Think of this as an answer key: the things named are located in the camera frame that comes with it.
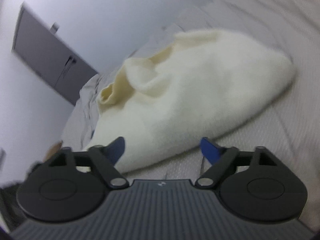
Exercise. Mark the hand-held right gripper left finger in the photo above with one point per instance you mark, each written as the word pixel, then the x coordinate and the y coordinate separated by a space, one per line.
pixel 117 150

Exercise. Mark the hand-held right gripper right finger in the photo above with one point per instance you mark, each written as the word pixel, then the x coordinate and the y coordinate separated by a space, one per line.
pixel 209 151

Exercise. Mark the cream sweater with blue stripes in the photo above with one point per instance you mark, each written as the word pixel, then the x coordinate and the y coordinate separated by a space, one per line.
pixel 200 92

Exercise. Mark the brown pillow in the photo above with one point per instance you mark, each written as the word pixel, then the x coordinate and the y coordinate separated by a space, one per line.
pixel 53 150

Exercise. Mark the grey bed cover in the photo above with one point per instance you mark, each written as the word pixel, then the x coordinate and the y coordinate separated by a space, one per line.
pixel 287 142

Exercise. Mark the grey door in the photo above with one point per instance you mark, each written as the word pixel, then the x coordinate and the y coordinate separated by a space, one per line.
pixel 47 55

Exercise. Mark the grey wall plate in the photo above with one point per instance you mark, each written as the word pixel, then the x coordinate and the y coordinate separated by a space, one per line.
pixel 1 156

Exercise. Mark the grey light switch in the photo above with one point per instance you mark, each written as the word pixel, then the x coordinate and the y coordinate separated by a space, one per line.
pixel 55 26

